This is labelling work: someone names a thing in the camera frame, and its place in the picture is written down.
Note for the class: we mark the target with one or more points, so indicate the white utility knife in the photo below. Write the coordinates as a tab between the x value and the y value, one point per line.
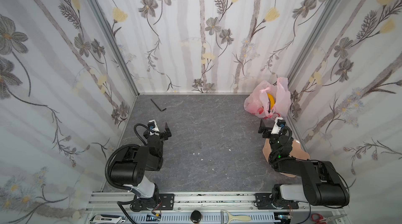
107	219

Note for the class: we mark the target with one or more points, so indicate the black round knob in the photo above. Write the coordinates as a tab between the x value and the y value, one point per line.
196	217

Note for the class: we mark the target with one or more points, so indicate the peach leaf-shaped plate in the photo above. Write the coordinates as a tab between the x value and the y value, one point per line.
296	152

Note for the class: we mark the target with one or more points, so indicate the yellow fake banana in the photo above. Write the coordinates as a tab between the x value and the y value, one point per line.
271	101

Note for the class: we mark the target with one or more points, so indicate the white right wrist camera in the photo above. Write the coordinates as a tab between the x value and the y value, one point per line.
279	124

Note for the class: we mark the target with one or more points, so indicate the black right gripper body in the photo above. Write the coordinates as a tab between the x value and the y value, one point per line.
269	131

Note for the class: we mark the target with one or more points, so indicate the black hex key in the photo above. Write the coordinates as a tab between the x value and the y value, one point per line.
157	106

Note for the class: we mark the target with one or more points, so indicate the aluminium mounting rail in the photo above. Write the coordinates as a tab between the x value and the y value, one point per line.
183	202

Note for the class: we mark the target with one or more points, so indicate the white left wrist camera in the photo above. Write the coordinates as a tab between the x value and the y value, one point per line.
153	128

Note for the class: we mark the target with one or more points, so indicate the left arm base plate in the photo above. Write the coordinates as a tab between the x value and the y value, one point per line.
160	202

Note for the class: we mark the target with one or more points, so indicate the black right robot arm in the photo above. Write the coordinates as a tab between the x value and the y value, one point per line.
321	184

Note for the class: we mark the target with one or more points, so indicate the pink plastic bag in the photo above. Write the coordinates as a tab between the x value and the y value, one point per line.
257	102

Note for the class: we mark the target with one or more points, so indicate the white slotted cable duct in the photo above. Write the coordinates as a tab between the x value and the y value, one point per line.
207	218

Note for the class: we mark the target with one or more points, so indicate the red handled scissors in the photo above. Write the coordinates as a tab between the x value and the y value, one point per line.
319	219

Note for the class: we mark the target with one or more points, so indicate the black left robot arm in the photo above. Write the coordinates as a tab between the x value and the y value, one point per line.
125	169

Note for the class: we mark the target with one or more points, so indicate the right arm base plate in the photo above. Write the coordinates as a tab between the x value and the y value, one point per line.
264	201

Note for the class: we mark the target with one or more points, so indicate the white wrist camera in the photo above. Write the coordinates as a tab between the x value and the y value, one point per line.
153	128
279	124

